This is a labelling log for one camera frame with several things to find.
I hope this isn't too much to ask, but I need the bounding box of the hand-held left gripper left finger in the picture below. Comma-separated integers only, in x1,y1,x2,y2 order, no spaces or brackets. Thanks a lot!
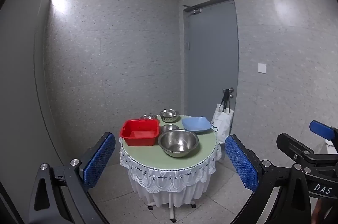
28,131,116,224

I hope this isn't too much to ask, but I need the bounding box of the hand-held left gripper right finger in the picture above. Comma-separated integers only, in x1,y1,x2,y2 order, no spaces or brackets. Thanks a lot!
225,134,312,224

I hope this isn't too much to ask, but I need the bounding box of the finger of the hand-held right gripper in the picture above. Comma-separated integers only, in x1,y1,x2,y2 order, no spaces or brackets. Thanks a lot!
309,120,338,148
276,133,319,162

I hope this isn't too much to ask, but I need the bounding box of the red plastic basin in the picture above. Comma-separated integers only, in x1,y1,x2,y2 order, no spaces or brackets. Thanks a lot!
120,119,160,146

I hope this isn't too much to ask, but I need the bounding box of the blue square plate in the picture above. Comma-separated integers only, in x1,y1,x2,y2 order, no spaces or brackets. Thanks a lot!
181,116,212,134

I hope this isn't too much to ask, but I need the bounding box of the large steel bowl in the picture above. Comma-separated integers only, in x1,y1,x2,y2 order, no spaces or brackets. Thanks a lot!
158,129,199,158

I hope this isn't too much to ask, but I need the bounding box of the wide-rim polished steel bowl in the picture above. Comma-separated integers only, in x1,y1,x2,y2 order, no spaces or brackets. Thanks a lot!
159,108,179,123

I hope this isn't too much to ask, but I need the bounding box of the white tote bag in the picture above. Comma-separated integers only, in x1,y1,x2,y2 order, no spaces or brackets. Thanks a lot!
211,89,234,144

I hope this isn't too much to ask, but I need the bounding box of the round table with lace cloth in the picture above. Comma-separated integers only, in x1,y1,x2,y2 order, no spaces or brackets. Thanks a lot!
119,114,222,208

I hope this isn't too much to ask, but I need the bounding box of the round table white stand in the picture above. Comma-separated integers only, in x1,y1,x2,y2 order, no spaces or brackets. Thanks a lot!
147,192,197,222

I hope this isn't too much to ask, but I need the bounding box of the grey door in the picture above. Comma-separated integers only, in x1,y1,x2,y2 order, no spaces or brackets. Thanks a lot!
183,0,240,140

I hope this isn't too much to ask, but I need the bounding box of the metal door closer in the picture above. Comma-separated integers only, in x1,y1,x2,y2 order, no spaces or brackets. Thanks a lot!
183,4,203,15

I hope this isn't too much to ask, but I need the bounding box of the metal door handle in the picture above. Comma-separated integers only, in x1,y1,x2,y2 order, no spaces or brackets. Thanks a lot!
222,87,235,99

